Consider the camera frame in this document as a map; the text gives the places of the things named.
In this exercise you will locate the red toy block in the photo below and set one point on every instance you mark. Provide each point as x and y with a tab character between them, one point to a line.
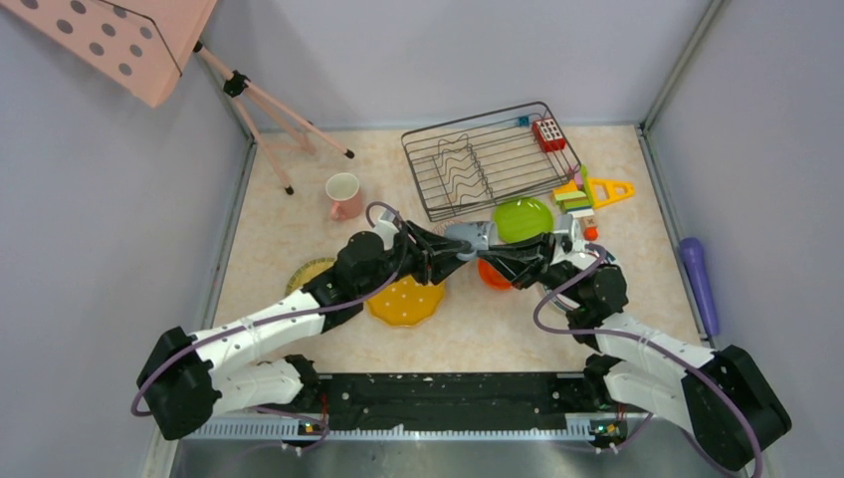
548	135

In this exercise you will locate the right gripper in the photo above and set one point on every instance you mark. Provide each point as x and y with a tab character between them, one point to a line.
539	251

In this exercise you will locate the orange ball toy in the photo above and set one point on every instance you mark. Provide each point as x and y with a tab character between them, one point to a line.
591	234

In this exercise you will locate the purple handle tool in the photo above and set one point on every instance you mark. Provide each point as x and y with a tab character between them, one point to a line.
693	257

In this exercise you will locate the yellow polka dot plate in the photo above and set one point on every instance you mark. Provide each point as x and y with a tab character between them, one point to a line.
406	303

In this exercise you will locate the grey mug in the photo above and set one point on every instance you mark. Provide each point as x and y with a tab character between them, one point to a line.
480	236

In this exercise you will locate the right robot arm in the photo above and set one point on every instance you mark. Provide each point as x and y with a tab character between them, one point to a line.
718	398

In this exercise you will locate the round bamboo tray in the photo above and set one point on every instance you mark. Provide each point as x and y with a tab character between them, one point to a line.
307	272

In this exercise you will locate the colourful toy block stack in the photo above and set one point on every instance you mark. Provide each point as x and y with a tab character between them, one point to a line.
575	198

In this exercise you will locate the orange bowl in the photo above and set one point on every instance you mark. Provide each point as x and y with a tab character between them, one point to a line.
492	277

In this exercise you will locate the white plate green rim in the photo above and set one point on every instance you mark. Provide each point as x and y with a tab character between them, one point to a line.
602	290

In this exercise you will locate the black wire dish rack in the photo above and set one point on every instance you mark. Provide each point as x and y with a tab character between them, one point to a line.
466	165

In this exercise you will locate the blue red patterned bowl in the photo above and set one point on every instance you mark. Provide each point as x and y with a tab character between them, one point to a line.
441	229

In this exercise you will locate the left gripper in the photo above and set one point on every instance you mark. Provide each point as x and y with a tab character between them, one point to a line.
429	267

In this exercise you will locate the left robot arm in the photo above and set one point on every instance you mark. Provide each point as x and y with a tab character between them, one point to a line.
189	378

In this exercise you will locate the pink mug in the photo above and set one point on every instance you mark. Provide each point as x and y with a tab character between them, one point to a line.
345	193

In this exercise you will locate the pink perforated stand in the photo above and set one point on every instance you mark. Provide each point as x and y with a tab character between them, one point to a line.
146	45

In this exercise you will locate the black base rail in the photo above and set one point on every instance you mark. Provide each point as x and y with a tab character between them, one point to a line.
467	401

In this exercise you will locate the yellow triangle toy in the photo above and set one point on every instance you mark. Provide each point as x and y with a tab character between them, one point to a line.
605	192

